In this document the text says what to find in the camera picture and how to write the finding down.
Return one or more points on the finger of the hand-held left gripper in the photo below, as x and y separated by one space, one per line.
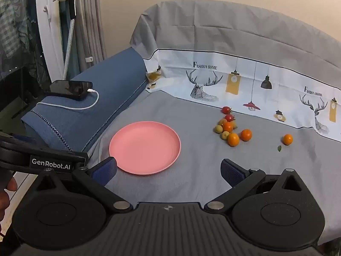
80 160

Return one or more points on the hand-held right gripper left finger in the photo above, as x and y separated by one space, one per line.
105 169

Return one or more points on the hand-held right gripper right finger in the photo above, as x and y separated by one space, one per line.
233 172

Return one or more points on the small orange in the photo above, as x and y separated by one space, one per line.
246 135
227 127
233 139
288 139

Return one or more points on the pink round plate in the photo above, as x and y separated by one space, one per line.
145 148

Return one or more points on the red cherry tomato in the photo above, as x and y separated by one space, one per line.
226 110
229 117

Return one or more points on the person's left hand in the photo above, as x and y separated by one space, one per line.
4 202

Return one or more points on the black smartphone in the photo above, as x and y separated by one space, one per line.
68 88

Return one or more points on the blue quilted blanket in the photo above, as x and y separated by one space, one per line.
112 85

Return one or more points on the grey curtain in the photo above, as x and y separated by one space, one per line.
89 26

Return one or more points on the checked hanging cloth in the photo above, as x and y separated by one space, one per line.
13 18

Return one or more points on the white curved frame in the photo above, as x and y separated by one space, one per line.
49 32

